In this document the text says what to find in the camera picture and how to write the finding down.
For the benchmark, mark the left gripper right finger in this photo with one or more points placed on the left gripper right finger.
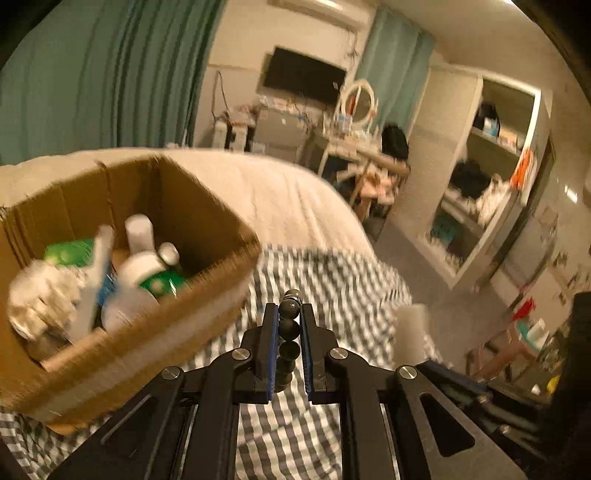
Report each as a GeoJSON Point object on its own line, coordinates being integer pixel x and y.
{"type": "Point", "coordinates": [395, 423]}

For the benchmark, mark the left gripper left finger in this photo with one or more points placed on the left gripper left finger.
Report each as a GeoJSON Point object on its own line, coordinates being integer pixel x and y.
{"type": "Point", "coordinates": [183, 424]}

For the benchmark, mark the brown cardboard box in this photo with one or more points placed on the brown cardboard box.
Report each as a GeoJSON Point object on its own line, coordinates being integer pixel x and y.
{"type": "Point", "coordinates": [149, 316]}

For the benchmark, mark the brown plastic stool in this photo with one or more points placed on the brown plastic stool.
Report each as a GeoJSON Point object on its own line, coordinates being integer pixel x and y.
{"type": "Point", "coordinates": [506, 355]}

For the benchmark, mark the white tube bottle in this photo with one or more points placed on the white tube bottle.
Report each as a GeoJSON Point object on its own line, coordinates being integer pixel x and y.
{"type": "Point", "coordinates": [96, 273]}

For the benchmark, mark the small white bottle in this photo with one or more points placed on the small white bottle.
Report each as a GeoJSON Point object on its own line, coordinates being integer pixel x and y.
{"type": "Point", "coordinates": [168, 254]}

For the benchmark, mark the crumpled white cloth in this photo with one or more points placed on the crumpled white cloth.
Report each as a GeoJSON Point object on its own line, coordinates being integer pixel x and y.
{"type": "Point", "coordinates": [44, 296]}

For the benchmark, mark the white cylinder bottle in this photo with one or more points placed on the white cylinder bottle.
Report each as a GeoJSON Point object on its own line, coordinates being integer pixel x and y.
{"type": "Point", "coordinates": [139, 232]}

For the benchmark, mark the green box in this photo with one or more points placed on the green box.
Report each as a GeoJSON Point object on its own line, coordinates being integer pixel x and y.
{"type": "Point", "coordinates": [77, 253]}

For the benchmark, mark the cream quilted bed cover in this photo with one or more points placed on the cream quilted bed cover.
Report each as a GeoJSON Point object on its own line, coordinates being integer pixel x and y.
{"type": "Point", "coordinates": [285, 204]}

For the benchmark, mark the wooden chair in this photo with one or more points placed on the wooden chair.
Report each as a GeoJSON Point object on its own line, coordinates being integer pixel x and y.
{"type": "Point", "coordinates": [378, 179]}

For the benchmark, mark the white dressing table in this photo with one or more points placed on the white dressing table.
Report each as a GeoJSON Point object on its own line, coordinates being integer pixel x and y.
{"type": "Point", "coordinates": [349, 149]}

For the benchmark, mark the black backpack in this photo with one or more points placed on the black backpack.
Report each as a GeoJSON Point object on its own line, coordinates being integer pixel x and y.
{"type": "Point", "coordinates": [394, 142]}

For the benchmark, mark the white open wardrobe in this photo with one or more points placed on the white open wardrobe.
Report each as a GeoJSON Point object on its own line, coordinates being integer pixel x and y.
{"type": "Point", "coordinates": [457, 207]}

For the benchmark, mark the orange hanging cloth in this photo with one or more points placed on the orange hanging cloth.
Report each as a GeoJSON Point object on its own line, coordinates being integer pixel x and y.
{"type": "Point", "coordinates": [518, 178]}

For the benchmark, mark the grey mini fridge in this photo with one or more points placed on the grey mini fridge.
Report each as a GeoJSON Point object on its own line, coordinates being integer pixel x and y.
{"type": "Point", "coordinates": [279, 134]}

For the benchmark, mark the white oval vanity mirror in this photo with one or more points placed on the white oval vanity mirror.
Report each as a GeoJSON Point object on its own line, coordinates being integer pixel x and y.
{"type": "Point", "coordinates": [358, 105]}

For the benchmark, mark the large green curtain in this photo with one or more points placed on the large green curtain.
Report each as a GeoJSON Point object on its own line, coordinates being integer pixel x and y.
{"type": "Point", "coordinates": [106, 74]}

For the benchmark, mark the light teal window curtain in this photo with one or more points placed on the light teal window curtain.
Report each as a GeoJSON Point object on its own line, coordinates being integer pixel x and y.
{"type": "Point", "coordinates": [395, 62]}

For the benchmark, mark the black wall television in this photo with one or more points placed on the black wall television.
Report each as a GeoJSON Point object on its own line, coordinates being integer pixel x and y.
{"type": "Point", "coordinates": [304, 76]}

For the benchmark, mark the wall air conditioner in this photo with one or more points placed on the wall air conditioner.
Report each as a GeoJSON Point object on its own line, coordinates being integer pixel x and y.
{"type": "Point", "coordinates": [345, 14]}

